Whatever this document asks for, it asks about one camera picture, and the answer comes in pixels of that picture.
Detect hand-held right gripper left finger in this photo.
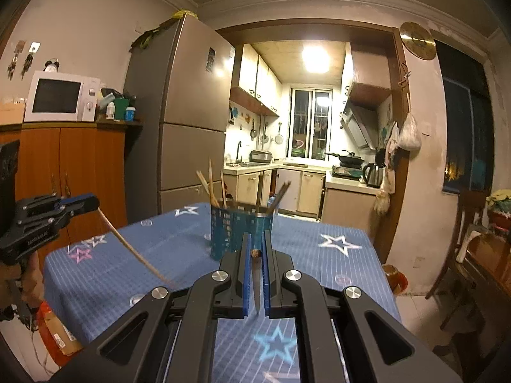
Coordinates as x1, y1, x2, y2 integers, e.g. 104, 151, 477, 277
48, 235, 253, 383

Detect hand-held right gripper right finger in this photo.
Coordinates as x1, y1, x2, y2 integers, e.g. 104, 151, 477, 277
261, 231, 464, 383

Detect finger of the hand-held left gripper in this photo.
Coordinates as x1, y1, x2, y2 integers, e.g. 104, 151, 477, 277
18, 211, 77, 231
17, 193, 100, 219

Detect blue perforated utensil holder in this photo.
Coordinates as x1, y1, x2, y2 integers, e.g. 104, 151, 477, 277
209, 203, 276, 263

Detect wooden chopstick pair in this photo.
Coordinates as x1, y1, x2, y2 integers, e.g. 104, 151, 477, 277
266, 181, 287, 214

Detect person's left hand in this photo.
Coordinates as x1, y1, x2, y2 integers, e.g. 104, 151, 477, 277
19, 253, 45, 309

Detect orange wooden cabinet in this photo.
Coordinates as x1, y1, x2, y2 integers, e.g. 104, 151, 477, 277
0, 121, 143, 266

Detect blue star-print tablecloth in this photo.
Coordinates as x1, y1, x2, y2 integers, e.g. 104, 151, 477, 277
42, 201, 402, 383

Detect beige kitchen base cabinets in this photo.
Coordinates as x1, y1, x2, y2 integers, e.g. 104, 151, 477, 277
223, 163, 381, 225

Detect green container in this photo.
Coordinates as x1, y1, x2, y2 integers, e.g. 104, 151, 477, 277
114, 96, 131, 121

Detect red plastic stool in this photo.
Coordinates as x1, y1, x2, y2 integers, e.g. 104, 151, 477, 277
37, 302, 84, 368

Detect white microwave oven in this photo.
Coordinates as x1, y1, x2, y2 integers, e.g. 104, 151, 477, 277
24, 71, 101, 124

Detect cardboard box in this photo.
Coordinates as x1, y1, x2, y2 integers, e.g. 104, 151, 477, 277
0, 98, 27, 125

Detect orange bucket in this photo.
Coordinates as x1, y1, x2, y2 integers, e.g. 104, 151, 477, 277
381, 263, 408, 295

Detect gas stove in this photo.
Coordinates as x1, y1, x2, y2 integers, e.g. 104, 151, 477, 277
331, 165, 366, 179

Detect black wok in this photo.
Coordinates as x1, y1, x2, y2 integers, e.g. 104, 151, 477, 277
324, 150, 366, 167

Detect grey refrigerator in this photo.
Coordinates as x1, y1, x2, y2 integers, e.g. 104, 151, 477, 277
123, 14, 237, 225

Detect steel electric kettle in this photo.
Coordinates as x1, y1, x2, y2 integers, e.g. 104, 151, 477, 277
362, 162, 385, 188

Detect hanging keys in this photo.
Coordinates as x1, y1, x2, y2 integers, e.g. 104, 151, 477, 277
5, 40, 41, 81

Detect barred kitchen window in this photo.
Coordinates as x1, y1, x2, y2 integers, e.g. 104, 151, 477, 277
289, 85, 335, 161

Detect hanging plastic bags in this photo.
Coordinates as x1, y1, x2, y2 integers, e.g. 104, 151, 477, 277
374, 122, 400, 215

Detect steel range hood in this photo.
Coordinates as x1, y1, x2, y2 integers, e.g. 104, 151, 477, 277
339, 101, 381, 151

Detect green and yellow clutter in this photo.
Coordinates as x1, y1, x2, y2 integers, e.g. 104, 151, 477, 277
129, 8, 199, 51

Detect wooden chair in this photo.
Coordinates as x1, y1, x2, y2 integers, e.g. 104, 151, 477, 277
424, 189, 491, 301

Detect white hanging plastic bag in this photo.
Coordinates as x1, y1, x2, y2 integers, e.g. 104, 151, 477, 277
399, 112, 423, 151

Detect square ceiling light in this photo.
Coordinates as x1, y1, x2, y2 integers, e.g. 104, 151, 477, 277
301, 44, 332, 75

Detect dark room window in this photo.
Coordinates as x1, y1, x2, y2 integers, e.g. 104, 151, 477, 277
434, 40, 496, 195

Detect beige wall cabinets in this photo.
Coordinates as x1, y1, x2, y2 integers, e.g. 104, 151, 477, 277
229, 43, 282, 118

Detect wall cabinet above hood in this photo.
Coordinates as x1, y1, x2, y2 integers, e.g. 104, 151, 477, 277
345, 43, 394, 107

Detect round gold wall clock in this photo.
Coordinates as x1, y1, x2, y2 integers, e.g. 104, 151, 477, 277
399, 21, 436, 61

